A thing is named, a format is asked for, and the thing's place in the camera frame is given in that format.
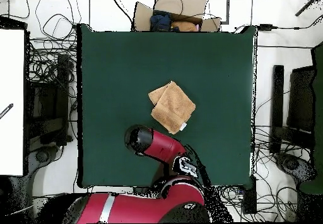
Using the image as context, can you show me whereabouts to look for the tan terry towel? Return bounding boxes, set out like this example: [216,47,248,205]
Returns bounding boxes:
[148,80,197,136]

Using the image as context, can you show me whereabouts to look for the orange cloth item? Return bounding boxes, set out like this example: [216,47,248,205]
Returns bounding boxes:
[171,20,199,32]

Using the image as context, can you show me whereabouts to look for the dark green table cloth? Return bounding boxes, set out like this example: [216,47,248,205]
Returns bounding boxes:
[76,23,257,188]

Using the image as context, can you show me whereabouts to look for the dark blue garment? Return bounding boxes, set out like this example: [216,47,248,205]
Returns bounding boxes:
[150,9,173,32]

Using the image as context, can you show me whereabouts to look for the brown cardboard box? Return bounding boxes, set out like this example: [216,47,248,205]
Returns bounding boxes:
[132,0,222,33]

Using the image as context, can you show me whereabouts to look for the black upright bar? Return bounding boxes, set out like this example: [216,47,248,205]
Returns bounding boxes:
[269,64,285,155]

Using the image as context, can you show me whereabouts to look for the white board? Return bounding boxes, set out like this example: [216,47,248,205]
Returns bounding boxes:
[0,28,25,177]

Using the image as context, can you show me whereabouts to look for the green cloth drape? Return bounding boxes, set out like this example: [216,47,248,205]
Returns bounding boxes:
[298,40,323,194]

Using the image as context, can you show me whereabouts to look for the dark slim rod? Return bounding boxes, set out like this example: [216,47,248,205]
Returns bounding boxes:
[294,0,322,17]

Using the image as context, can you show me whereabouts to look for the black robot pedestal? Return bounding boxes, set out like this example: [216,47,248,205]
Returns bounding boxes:
[132,186,155,196]

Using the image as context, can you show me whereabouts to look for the black stand frame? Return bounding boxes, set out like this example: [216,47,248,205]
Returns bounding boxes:
[26,53,74,146]

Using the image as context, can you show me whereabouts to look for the black and blue cable tangle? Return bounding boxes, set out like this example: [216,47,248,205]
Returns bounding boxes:
[219,185,244,209]

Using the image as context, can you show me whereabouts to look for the grey angled frame bar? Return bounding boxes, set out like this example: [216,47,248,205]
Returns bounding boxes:
[219,0,231,25]

